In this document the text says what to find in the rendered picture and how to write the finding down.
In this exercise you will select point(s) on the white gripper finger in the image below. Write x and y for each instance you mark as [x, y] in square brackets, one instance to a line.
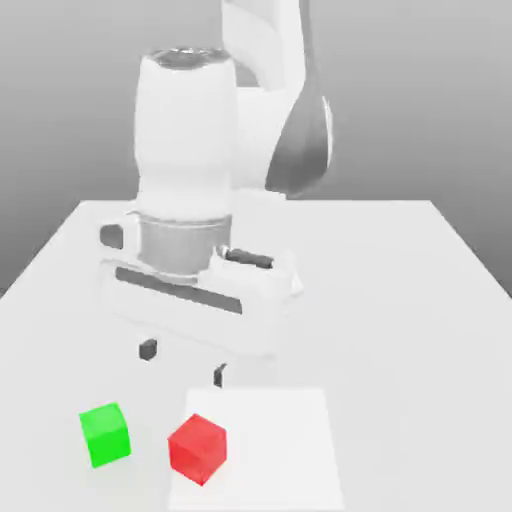
[240, 374]
[148, 349]

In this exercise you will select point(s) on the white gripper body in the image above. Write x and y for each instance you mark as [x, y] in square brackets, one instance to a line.
[256, 320]

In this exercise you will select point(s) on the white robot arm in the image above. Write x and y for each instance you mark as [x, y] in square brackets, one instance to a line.
[184, 132]

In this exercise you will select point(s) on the small red cube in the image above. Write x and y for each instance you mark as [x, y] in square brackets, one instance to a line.
[196, 450]

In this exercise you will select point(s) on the small green cube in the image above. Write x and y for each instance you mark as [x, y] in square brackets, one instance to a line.
[106, 436]

